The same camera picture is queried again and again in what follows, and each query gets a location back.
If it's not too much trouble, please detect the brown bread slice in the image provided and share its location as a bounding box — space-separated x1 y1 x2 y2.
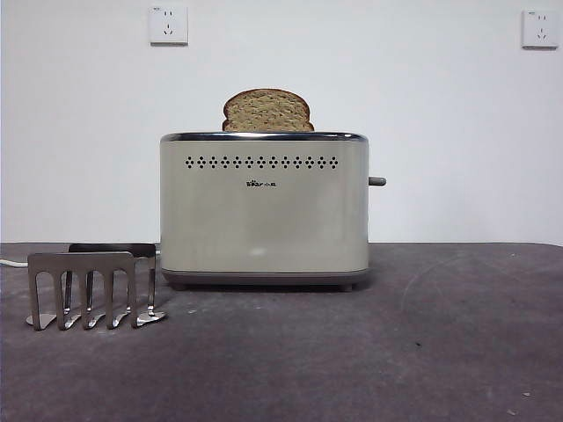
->
221 88 317 133

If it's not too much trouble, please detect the cream toaster with chrome rim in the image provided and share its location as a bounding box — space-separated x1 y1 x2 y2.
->
158 130 370 293

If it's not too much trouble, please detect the stainless steel toast rack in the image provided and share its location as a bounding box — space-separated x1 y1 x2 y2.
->
25 242 169 331

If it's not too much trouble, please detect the white wall socket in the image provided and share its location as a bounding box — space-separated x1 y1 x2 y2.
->
149 5 190 47
521 9 557 50

